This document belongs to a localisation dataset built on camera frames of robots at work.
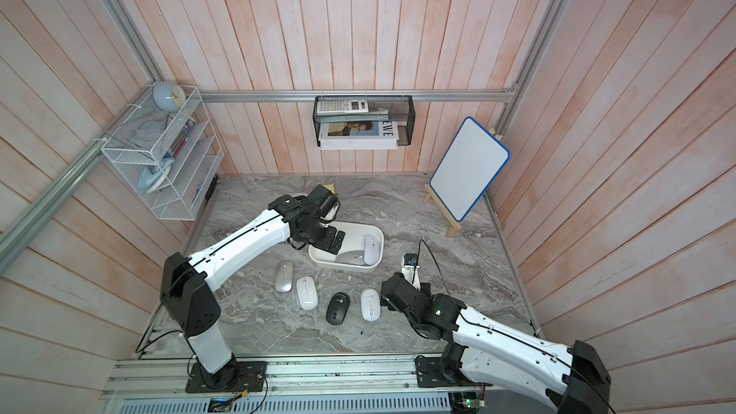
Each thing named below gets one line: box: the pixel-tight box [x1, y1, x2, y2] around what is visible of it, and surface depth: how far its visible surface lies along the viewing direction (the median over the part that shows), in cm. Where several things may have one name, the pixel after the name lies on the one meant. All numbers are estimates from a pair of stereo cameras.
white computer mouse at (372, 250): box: [364, 234, 381, 266], surface depth 97 cm
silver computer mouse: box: [275, 259, 295, 294], surface depth 93 cm
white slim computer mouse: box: [296, 276, 320, 311], surface depth 87 cm
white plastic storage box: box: [307, 221, 385, 273], surface depth 95 cm
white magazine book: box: [318, 119, 400, 151], surface depth 95 cm
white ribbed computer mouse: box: [360, 288, 382, 322], surface depth 85 cm
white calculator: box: [316, 99, 369, 115], surface depth 92 cm
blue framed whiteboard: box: [429, 115, 512, 223], surface depth 87 cm
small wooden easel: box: [422, 184, 462, 239], surface depth 101 cm
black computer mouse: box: [325, 292, 351, 326], surface depth 85 cm
